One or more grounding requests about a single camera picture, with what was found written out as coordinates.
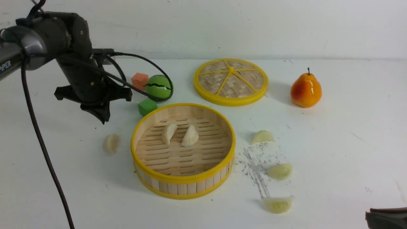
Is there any white dumpling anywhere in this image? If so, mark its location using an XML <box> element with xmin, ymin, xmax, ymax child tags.
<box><xmin>162</xmin><ymin>124</ymin><xmax>178</xmax><ymax>145</ymax></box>
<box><xmin>181</xmin><ymin>125</ymin><xmax>199</xmax><ymax>147</ymax></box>
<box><xmin>103</xmin><ymin>134</ymin><xmax>120</xmax><ymax>155</ymax></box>

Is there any green toy watermelon ball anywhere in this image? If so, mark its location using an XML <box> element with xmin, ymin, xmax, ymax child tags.
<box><xmin>144</xmin><ymin>74</ymin><xmax>173</xmax><ymax>103</ymax></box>

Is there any yellow woven steamer lid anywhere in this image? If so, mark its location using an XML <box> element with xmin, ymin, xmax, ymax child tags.
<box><xmin>192</xmin><ymin>58</ymin><xmax>269</xmax><ymax>106</ymax></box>

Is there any green dumpling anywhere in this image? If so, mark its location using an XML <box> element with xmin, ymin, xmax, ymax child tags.
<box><xmin>251</xmin><ymin>130</ymin><xmax>275</xmax><ymax>145</ymax></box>
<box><xmin>262</xmin><ymin>197</ymin><xmax>293</xmax><ymax>214</ymax></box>
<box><xmin>266</xmin><ymin>163</ymin><xmax>293</xmax><ymax>181</ymax></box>

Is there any right grey black robot arm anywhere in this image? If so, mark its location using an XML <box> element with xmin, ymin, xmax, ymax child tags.
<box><xmin>365</xmin><ymin>207</ymin><xmax>407</xmax><ymax>229</ymax></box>

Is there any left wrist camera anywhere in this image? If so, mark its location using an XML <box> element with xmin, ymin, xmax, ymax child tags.
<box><xmin>92</xmin><ymin>48</ymin><xmax>115</xmax><ymax>66</ymax></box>

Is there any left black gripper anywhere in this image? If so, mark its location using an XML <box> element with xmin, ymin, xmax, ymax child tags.
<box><xmin>54</xmin><ymin>59</ymin><xmax>133</xmax><ymax>124</ymax></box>

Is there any orange toy pear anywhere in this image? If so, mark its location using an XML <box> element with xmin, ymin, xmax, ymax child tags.
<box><xmin>290</xmin><ymin>67</ymin><xmax>322</xmax><ymax>108</ymax></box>

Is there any orange foam cube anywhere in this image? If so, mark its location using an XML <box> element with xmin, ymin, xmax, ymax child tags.
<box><xmin>131</xmin><ymin>73</ymin><xmax>149</xmax><ymax>91</ymax></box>

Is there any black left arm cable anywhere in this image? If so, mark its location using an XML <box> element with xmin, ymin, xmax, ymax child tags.
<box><xmin>0</xmin><ymin>0</ymin><xmax>174</xmax><ymax>229</ymax></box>

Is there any left grey black robot arm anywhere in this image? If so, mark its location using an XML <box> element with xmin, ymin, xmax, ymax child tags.
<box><xmin>0</xmin><ymin>12</ymin><xmax>132</xmax><ymax>123</ymax></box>

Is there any yellow rimmed bamboo steamer tray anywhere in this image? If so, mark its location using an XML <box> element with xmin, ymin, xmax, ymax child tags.
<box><xmin>131</xmin><ymin>103</ymin><xmax>236</xmax><ymax>199</ymax></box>

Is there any green foam cube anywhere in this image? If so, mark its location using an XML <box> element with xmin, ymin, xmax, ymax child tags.
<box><xmin>138</xmin><ymin>98</ymin><xmax>158</xmax><ymax>116</ymax></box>

